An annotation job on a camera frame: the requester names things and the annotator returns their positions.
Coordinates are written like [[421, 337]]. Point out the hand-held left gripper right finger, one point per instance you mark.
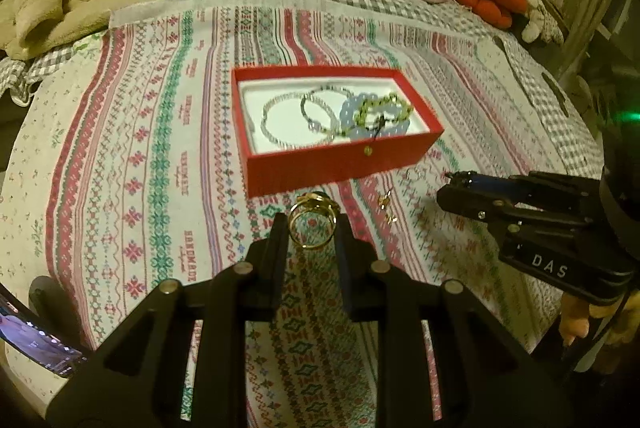
[[347, 278]]

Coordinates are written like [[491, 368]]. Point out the smartphone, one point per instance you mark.
[[35, 338]]

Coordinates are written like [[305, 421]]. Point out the white floral cloth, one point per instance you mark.
[[530, 83]]

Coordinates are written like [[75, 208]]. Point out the red jewelry box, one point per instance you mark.
[[325, 168]]

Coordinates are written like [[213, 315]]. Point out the person's right hand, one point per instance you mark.
[[575, 318]]

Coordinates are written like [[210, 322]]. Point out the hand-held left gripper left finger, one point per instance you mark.
[[277, 268]]

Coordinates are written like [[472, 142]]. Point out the beige plush toy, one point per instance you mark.
[[542, 23]]

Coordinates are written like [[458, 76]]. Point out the patterned printed cloth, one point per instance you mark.
[[150, 108]]

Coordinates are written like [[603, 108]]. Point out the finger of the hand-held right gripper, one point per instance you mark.
[[550, 190], [465, 203]]

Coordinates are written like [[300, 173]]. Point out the gold earring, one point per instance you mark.
[[393, 218], [384, 202]]

